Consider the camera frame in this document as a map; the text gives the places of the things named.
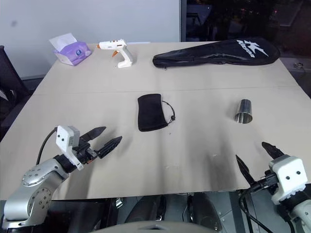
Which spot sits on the grey curved cover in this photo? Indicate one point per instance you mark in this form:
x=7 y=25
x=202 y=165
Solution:
x=155 y=228

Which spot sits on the stainless steel cup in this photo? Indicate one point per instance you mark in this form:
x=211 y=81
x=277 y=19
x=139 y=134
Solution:
x=243 y=111

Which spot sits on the black office chair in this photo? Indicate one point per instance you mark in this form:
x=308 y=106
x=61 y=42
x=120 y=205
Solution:
x=11 y=85

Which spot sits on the white orange glue gun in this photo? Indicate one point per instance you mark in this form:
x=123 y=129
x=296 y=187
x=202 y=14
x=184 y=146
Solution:
x=122 y=52

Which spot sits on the black racket bag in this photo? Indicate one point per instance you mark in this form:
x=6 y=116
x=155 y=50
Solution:
x=218 y=54

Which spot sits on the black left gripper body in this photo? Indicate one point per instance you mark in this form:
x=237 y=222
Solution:
x=85 y=154

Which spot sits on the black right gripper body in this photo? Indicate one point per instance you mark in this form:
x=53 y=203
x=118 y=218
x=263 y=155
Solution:
x=268 y=183

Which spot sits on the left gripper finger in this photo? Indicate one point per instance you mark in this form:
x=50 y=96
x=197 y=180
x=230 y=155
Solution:
x=95 y=133
x=110 y=145

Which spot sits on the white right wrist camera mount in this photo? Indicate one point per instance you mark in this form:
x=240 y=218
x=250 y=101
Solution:
x=289 y=174

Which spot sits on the purple tissue pack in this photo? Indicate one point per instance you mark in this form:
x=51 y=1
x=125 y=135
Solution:
x=73 y=53

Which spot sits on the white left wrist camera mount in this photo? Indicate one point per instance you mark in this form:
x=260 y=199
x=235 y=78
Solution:
x=63 y=142

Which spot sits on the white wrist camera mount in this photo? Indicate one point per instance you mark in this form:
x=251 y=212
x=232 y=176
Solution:
x=63 y=142
x=289 y=174

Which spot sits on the small round metal fitting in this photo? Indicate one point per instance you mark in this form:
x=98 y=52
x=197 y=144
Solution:
x=298 y=65

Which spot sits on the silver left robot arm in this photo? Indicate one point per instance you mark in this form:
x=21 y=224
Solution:
x=36 y=179

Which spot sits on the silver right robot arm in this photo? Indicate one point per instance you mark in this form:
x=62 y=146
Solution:
x=300 y=213

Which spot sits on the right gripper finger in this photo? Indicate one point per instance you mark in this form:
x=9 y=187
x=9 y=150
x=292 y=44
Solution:
x=244 y=170
x=273 y=150

